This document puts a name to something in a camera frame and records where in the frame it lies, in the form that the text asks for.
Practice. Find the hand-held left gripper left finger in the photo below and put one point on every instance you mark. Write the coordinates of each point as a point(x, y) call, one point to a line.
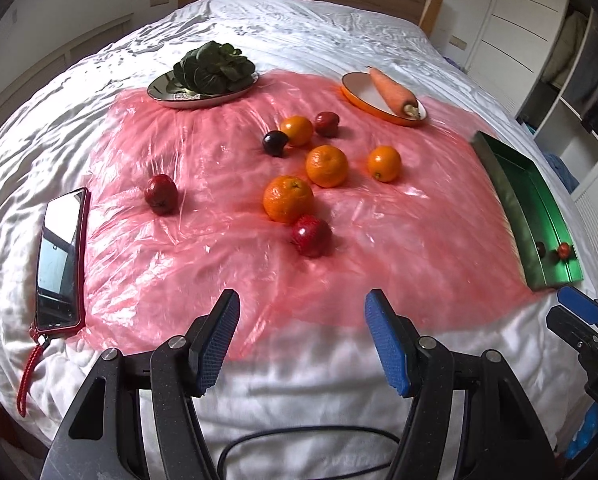
point(219, 345)

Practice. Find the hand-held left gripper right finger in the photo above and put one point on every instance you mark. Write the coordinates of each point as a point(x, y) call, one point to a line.
point(386, 345)

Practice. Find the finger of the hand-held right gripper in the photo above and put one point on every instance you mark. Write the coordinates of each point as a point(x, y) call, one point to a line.
point(579, 305)
point(565, 325)

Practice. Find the green metal tray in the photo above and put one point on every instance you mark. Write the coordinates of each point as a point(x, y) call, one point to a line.
point(529, 200)

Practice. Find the orange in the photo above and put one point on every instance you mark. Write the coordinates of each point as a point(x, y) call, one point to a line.
point(327, 165)
point(297, 131)
point(288, 199)
point(384, 163)

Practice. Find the person's right hand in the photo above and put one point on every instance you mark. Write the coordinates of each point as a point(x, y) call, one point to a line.
point(586, 432)

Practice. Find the small red fruit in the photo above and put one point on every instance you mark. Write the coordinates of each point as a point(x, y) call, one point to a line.
point(563, 250)

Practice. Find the small dark fruit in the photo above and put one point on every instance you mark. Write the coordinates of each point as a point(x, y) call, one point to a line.
point(541, 248)

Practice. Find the pink plastic sheet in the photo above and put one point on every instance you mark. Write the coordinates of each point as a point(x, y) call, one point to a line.
point(404, 240)

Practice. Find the blue cloth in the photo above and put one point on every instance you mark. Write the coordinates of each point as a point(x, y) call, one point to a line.
point(561, 171)

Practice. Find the phone in red case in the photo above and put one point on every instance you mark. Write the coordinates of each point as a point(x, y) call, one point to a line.
point(59, 255)

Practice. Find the dark purple plum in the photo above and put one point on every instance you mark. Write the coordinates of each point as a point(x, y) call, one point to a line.
point(274, 143)

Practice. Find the dark red apple at back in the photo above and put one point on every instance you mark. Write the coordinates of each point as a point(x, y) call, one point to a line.
point(327, 124)

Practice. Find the carrot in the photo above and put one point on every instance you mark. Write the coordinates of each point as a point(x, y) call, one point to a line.
point(391, 92)

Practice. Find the orange rimmed white plate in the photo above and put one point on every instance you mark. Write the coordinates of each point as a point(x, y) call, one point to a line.
point(366, 92)

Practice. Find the patterned oval plate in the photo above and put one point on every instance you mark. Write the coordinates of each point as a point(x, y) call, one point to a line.
point(164, 91)

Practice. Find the hanging grey clothes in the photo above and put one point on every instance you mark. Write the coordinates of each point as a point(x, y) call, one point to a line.
point(574, 45)

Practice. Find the dark green bok choy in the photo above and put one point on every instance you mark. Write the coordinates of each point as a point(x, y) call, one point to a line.
point(214, 67)

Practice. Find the white wardrobe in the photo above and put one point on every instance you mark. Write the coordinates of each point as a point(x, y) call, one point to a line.
point(519, 10)

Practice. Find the white bedspread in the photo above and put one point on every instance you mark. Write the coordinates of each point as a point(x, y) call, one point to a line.
point(299, 35)

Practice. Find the wall outlet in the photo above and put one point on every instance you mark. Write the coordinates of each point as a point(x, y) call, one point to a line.
point(458, 42)
point(160, 0)

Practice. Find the wooden wall ledge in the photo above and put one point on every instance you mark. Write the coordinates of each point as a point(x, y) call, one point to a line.
point(54, 57)

